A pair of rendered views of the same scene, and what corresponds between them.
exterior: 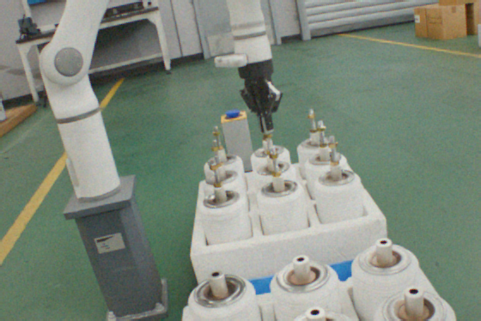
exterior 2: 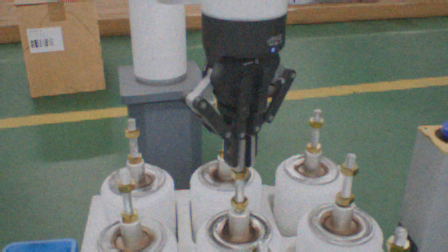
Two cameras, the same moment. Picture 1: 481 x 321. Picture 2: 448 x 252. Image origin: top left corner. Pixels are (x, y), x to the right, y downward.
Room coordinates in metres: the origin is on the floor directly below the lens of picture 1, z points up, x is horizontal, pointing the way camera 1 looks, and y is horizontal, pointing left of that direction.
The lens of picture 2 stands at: (0.89, -0.46, 0.59)
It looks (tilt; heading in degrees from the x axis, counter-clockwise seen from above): 27 degrees down; 82
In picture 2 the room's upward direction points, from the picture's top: straight up
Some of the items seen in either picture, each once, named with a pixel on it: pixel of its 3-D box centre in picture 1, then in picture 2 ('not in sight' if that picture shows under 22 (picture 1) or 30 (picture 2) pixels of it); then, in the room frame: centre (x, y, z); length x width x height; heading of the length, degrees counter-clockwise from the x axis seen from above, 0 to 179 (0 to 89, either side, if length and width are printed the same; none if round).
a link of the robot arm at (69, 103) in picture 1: (69, 81); not in sight; (0.90, 0.31, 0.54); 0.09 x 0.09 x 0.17; 28
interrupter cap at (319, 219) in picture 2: (269, 152); (340, 224); (1.08, -0.07, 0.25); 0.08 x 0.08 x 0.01
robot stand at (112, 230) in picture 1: (120, 252); (165, 150); (0.90, 0.31, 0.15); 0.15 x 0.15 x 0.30; 5
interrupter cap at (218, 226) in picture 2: (273, 168); (238, 231); (0.97, -0.07, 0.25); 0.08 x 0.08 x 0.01
